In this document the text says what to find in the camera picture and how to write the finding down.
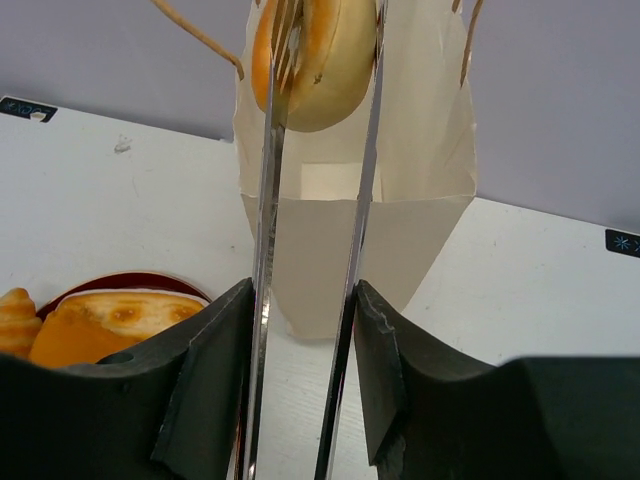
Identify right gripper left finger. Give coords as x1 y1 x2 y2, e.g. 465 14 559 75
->
1 279 253 479

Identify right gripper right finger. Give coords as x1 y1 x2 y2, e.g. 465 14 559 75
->
355 282 639 479

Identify large orange bread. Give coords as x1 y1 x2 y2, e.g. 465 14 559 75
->
27 309 141 369

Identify fake bagel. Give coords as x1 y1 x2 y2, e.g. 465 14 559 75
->
250 0 377 133

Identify metal tongs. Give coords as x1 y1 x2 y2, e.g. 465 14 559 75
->
233 1 386 479

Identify fake croissant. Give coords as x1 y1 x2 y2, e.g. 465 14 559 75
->
0 288 42 358

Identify beige paper bag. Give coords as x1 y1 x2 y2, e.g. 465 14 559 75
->
149 0 485 339

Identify long toasted baguette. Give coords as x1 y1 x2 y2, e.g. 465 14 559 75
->
46 289 209 339

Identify dark red round plate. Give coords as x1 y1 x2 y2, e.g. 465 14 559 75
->
36 271 212 320

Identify right blue table label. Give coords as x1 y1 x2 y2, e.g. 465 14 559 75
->
605 229 640 258

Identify blue table label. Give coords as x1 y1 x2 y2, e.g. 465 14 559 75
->
0 96 58 123
605 229 640 258

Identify left blue table label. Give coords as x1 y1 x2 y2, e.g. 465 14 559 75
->
0 96 58 123

